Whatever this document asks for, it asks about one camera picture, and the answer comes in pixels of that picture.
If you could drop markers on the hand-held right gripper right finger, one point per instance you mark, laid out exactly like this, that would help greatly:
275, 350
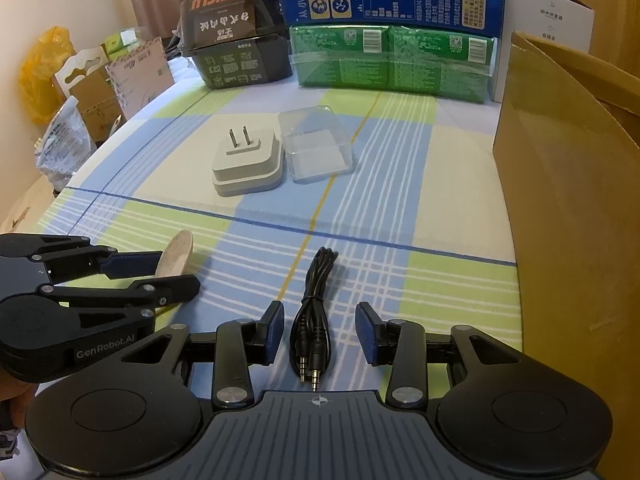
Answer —
365, 330

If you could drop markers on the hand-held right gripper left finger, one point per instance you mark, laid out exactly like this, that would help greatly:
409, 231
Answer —
272, 325

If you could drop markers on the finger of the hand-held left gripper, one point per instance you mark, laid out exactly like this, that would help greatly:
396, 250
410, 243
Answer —
137, 264
170, 287

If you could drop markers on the cream spoon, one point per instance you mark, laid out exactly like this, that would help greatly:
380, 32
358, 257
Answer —
175, 255

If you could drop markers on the white power adapter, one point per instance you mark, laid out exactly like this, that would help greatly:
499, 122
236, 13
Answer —
245, 170

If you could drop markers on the clear plastic box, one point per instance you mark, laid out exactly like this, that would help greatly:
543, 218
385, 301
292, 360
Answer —
315, 145

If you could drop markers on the brown cardboard box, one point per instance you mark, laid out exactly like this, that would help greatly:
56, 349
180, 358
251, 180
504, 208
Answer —
575, 235

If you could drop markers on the checked cloth desktop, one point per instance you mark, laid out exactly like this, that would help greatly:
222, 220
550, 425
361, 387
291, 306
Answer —
400, 220

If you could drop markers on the white plastic bag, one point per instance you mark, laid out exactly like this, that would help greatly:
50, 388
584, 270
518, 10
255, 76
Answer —
62, 145

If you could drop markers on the cardboard box with hang hole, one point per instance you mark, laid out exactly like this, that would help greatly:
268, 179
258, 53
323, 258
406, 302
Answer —
92, 95

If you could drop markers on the cardboard box with white print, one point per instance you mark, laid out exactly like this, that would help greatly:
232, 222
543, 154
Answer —
140, 80

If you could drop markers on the yellow plastic bag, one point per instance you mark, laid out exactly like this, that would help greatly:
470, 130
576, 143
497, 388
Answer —
40, 75

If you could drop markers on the black food container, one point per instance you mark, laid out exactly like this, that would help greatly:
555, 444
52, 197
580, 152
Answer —
235, 60

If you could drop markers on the green carton pack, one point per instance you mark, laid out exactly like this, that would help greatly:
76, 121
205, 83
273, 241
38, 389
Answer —
390, 70

